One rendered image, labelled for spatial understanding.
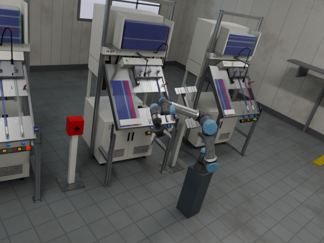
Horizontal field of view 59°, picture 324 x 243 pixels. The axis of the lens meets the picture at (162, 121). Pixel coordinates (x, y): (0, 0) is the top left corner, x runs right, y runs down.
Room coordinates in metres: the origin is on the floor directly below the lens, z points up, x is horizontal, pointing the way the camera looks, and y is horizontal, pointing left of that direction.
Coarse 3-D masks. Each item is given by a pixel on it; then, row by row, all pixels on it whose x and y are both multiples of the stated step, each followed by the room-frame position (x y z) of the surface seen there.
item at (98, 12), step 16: (96, 16) 3.12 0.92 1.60; (112, 16) 3.02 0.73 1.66; (128, 16) 3.12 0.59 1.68; (144, 16) 3.24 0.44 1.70; (160, 16) 3.36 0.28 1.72; (96, 32) 3.08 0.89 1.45; (112, 32) 3.03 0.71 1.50; (96, 48) 3.05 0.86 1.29; (96, 64) 3.01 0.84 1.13; (144, 96) 3.38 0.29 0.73
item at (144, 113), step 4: (140, 108) 2.76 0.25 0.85; (144, 108) 2.78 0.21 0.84; (148, 108) 2.81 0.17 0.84; (140, 112) 2.72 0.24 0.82; (144, 112) 2.75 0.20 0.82; (148, 112) 2.78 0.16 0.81; (140, 116) 2.69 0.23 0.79; (144, 116) 2.72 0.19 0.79; (148, 116) 2.75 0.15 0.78; (164, 116) 2.86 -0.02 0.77; (168, 116) 2.89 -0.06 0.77; (144, 120) 2.69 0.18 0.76; (148, 120) 2.71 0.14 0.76; (164, 120) 2.83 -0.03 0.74; (168, 120) 2.86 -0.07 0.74; (172, 120) 2.89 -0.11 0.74; (144, 124) 2.65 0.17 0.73
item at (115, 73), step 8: (112, 64) 2.92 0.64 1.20; (120, 64) 2.98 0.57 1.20; (112, 72) 2.86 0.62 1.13; (120, 72) 2.91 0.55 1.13; (128, 72) 2.97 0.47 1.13; (112, 80) 2.79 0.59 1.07; (120, 80) 2.85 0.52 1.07; (128, 80) 2.90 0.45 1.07; (144, 80) 3.02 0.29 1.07; (152, 80) 3.09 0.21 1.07; (160, 80) 3.15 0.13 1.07; (136, 88) 2.90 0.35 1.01; (144, 88) 2.95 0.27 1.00; (152, 88) 3.01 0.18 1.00; (160, 88) 3.07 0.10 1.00
